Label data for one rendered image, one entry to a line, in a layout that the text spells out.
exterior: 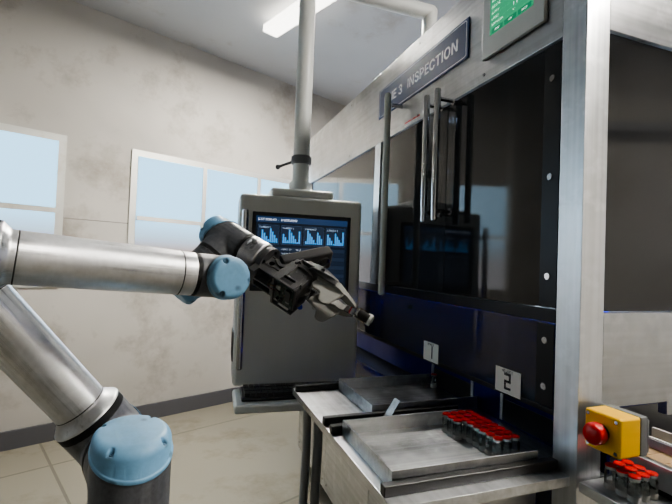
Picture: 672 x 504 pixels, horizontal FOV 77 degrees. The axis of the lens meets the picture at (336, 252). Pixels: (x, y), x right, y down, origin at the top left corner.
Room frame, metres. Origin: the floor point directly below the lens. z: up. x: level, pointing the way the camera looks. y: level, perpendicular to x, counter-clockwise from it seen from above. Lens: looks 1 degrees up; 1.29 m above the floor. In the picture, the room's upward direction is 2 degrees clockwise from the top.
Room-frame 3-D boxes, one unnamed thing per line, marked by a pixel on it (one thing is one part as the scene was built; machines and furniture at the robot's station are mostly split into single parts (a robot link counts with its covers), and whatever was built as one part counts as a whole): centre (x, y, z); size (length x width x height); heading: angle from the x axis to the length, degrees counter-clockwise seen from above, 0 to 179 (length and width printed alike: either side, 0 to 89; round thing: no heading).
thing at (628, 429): (0.81, -0.54, 0.99); 0.08 x 0.07 x 0.07; 110
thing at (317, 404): (1.14, -0.22, 0.87); 0.70 x 0.48 x 0.02; 20
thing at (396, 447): (0.96, -0.23, 0.90); 0.34 x 0.26 x 0.04; 109
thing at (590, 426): (0.79, -0.50, 0.99); 0.04 x 0.04 x 0.04; 20
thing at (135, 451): (0.68, 0.31, 0.96); 0.13 x 0.12 x 0.14; 37
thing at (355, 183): (2.05, -0.08, 1.50); 0.49 x 0.01 x 0.59; 20
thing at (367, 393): (1.32, -0.23, 0.90); 0.34 x 0.26 x 0.04; 110
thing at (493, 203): (1.12, -0.41, 1.50); 0.43 x 0.01 x 0.59; 20
